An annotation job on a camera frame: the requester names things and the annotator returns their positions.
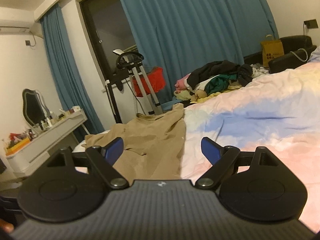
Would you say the beige garment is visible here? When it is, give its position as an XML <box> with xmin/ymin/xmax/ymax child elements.
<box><xmin>83</xmin><ymin>103</ymin><xmax>186</xmax><ymax>183</ymax></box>

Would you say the pile of mixed clothes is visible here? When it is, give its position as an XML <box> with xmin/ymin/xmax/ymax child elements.
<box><xmin>174</xmin><ymin>63</ymin><xmax>269</xmax><ymax>103</ymax></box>

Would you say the white dressing table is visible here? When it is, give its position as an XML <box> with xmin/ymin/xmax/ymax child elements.
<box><xmin>7</xmin><ymin>109</ymin><xmax>87</xmax><ymax>178</ymax></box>

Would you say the pink and blue bed duvet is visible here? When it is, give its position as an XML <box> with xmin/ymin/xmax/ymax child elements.
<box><xmin>180</xmin><ymin>59</ymin><xmax>319</xmax><ymax>231</ymax></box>

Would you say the black framed vanity mirror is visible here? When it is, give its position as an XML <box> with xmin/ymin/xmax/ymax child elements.
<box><xmin>22</xmin><ymin>88</ymin><xmax>50</xmax><ymax>131</ymax></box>

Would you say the narrow teal curtain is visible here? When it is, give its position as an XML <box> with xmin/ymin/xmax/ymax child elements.
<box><xmin>40</xmin><ymin>4</ymin><xmax>104</xmax><ymax>134</ymax></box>

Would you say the red cloth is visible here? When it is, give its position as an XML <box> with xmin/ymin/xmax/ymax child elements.
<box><xmin>132</xmin><ymin>67</ymin><xmax>166</xmax><ymax>98</ymax></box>

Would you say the exercise bike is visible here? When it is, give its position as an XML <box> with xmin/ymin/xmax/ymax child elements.
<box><xmin>105</xmin><ymin>49</ymin><xmax>165</xmax><ymax>124</ymax></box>

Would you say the yellow paper bag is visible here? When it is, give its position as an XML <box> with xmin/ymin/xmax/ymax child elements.
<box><xmin>260</xmin><ymin>34</ymin><xmax>284</xmax><ymax>68</ymax></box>

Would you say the black sofa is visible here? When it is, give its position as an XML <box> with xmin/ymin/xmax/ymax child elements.
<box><xmin>244</xmin><ymin>35</ymin><xmax>317</xmax><ymax>74</ymax></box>

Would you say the dark window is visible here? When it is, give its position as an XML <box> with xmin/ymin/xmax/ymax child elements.
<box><xmin>79</xmin><ymin>0</ymin><xmax>136</xmax><ymax>81</ymax></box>

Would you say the white air conditioner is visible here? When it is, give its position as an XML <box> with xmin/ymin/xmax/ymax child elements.
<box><xmin>0</xmin><ymin>20</ymin><xmax>34</xmax><ymax>34</ymax></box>

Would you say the large teal curtain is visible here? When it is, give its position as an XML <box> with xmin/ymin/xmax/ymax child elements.
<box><xmin>120</xmin><ymin>0</ymin><xmax>278</xmax><ymax>103</ymax></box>

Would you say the white cord on sofa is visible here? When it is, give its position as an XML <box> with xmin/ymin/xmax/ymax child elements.
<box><xmin>290</xmin><ymin>48</ymin><xmax>309</xmax><ymax>63</ymax></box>

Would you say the black wall socket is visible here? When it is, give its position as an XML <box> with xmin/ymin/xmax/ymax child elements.
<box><xmin>304</xmin><ymin>19</ymin><xmax>319</xmax><ymax>29</ymax></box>

